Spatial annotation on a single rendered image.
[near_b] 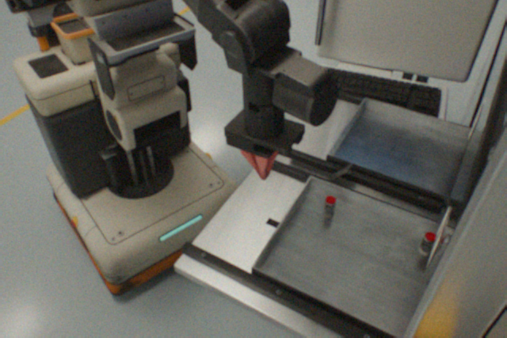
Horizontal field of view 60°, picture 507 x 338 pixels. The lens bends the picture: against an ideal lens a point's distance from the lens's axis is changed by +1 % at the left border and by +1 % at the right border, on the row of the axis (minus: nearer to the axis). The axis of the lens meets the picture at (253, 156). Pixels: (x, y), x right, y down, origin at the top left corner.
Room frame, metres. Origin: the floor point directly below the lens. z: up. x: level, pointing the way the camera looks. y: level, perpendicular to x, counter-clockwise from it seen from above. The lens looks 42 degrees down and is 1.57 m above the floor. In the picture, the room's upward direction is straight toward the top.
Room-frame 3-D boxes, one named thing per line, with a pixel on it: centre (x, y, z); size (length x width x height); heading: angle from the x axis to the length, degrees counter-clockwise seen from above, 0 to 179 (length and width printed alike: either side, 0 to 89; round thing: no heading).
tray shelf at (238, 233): (0.65, -0.23, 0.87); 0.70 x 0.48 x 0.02; 150
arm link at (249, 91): (0.49, -0.02, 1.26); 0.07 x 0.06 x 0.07; 47
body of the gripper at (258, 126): (0.49, -0.02, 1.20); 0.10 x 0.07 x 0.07; 60
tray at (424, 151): (0.76, -0.38, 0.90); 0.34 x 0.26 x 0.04; 60
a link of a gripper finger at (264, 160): (0.49, -0.01, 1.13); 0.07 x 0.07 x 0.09; 60
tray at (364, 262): (0.47, -0.21, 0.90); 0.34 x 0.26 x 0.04; 61
